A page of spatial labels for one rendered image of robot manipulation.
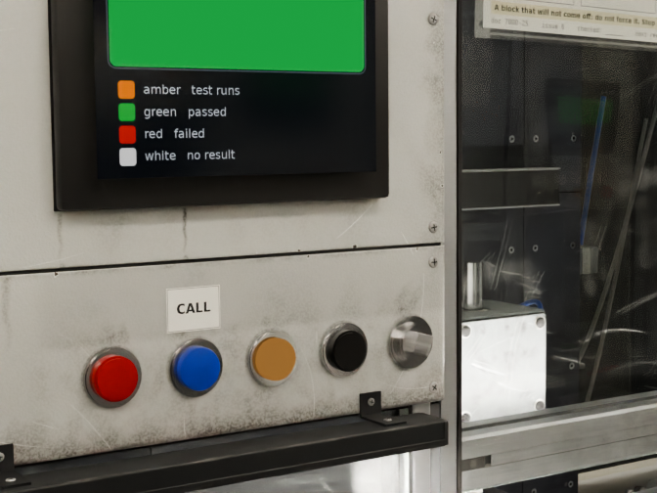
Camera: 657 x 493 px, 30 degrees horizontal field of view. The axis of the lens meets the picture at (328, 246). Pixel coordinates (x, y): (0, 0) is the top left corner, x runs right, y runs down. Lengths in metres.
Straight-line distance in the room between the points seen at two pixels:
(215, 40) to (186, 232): 0.13
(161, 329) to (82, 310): 0.06
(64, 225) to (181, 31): 0.14
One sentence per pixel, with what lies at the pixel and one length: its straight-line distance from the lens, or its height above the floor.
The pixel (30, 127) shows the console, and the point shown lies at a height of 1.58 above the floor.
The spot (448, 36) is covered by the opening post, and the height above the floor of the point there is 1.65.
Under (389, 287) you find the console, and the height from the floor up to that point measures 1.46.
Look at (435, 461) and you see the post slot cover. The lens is 0.98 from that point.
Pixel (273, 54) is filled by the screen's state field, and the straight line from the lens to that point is 0.83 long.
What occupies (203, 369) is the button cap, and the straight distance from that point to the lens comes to 0.83.
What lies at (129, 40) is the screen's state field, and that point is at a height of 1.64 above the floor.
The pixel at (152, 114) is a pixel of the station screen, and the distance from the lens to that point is 0.79.
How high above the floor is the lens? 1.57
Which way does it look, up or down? 5 degrees down
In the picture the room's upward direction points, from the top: 1 degrees counter-clockwise
